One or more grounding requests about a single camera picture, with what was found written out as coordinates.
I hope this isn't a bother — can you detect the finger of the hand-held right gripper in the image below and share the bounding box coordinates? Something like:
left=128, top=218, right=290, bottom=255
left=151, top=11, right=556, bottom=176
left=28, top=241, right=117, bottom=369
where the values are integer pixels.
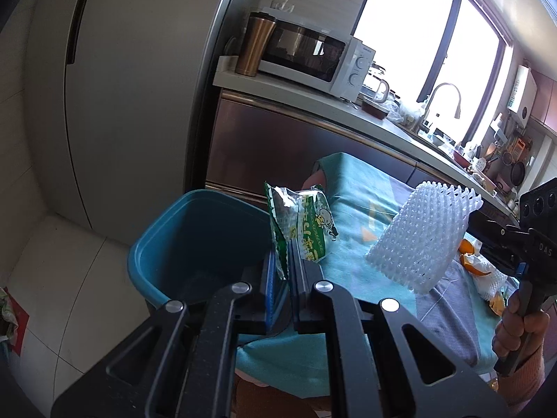
left=466, top=211, right=529, bottom=240
left=476, top=241, right=529, bottom=279

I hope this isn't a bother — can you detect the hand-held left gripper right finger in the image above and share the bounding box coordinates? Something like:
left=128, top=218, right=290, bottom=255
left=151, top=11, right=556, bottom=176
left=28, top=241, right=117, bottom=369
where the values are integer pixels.
left=289, top=239, right=510, bottom=418

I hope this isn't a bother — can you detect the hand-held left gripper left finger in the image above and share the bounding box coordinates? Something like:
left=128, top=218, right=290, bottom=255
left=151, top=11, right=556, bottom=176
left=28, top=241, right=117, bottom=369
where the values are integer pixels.
left=51, top=250, right=290, bottom=418

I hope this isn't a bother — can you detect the green snack wrapper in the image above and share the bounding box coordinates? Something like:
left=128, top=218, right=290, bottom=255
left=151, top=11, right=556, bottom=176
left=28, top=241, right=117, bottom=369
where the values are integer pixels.
left=264, top=180, right=340, bottom=279

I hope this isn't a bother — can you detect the white foam fruit net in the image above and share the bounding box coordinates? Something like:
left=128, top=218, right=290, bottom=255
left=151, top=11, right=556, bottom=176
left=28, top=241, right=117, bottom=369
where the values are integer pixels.
left=364, top=180, right=484, bottom=295

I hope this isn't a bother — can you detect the blue plastic trash bin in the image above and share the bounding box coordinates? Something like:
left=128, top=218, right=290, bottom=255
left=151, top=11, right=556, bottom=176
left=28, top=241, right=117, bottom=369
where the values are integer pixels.
left=127, top=189, right=279, bottom=314

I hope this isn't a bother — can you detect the person's right forearm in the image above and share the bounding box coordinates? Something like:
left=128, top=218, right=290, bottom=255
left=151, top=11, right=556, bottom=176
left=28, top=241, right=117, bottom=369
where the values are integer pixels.
left=496, top=342, right=547, bottom=418

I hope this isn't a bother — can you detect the person's right hand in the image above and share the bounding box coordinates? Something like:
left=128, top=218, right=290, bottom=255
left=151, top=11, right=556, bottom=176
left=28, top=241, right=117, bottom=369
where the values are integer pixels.
left=493, top=289, right=551, bottom=366

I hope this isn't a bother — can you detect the teal and grey tablecloth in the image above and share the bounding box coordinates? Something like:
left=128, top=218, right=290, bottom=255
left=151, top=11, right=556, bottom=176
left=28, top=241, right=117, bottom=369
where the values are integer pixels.
left=235, top=152, right=518, bottom=386

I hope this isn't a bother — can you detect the white water heater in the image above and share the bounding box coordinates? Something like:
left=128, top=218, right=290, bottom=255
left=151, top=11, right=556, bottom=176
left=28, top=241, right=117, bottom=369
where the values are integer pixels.
left=507, top=65, right=538, bottom=125

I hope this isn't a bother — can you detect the clear plastic bag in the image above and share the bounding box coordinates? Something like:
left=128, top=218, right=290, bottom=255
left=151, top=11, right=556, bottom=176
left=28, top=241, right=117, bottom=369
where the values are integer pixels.
left=389, top=98, right=425, bottom=128

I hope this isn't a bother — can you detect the steel kitchen faucet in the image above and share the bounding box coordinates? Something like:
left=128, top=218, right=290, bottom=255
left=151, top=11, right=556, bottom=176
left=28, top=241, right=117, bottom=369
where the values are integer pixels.
left=420, top=83, right=462, bottom=133

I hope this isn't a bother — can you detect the kitchen counter cabinet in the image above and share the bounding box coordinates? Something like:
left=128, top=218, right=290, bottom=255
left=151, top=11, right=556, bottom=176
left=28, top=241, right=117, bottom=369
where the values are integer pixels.
left=204, top=70, right=518, bottom=227

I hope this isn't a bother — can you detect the glass electric kettle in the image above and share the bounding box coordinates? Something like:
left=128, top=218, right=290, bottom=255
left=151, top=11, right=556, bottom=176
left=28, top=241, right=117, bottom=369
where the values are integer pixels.
left=359, top=63, right=391, bottom=105

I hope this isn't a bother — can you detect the kitchen window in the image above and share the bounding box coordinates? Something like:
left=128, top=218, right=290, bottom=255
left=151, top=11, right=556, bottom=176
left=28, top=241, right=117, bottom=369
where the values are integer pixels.
left=352, top=0, right=514, bottom=140

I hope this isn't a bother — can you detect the white microwave oven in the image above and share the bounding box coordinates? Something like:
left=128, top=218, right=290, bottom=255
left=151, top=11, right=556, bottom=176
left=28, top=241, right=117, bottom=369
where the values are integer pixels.
left=259, top=20, right=376, bottom=101

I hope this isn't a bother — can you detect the copper tumbler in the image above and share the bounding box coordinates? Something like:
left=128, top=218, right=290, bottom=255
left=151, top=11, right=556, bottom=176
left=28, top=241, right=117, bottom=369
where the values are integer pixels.
left=235, top=13, right=278, bottom=77

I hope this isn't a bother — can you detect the grey refrigerator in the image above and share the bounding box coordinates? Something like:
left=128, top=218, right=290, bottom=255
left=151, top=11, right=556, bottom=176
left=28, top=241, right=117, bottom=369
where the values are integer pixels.
left=26, top=0, right=249, bottom=245

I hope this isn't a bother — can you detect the red packet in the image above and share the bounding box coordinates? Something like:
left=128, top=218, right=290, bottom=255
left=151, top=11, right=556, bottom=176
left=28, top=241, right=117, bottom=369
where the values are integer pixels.
left=5, top=298, right=29, bottom=355

